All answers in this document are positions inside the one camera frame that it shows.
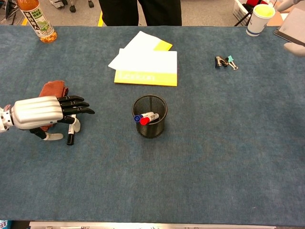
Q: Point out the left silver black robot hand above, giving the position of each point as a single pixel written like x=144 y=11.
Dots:
x=35 y=112

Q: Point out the grey person hand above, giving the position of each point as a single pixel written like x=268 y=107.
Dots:
x=287 y=4
x=295 y=49

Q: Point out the black cap marker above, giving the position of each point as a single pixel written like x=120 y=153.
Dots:
x=70 y=138

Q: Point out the blue cap marker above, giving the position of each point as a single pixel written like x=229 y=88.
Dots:
x=137 y=118

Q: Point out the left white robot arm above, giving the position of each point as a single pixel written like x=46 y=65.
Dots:
x=3 y=119

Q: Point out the red cap marker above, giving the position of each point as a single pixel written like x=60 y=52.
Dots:
x=144 y=121

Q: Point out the black mesh pen cup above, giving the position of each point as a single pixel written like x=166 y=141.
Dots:
x=152 y=131

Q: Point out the brown cardboard box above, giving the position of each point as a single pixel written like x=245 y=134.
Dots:
x=276 y=20

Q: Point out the brown folded cloth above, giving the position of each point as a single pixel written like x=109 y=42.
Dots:
x=54 y=87

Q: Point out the white paper cup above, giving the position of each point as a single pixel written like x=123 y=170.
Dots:
x=257 y=21

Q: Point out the white plastic basket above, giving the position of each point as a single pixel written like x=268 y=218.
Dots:
x=238 y=10

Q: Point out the teal binder clip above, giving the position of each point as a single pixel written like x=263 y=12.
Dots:
x=230 y=58

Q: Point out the black binder clip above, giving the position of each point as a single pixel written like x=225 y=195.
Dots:
x=218 y=61

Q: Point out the tea bottle green label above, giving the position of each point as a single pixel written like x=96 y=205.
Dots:
x=40 y=23

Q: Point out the office chair wheel base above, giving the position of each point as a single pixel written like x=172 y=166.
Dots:
x=72 y=9

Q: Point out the blue printed packet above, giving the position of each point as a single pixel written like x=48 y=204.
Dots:
x=3 y=224

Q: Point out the yellow white lettered notebook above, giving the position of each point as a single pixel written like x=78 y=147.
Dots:
x=147 y=64

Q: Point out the yellow white plain notebook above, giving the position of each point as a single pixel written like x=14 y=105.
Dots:
x=143 y=41

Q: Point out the person in black trousers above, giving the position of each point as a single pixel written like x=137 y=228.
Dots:
x=119 y=12

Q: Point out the blue felt table mat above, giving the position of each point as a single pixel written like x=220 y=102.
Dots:
x=152 y=179

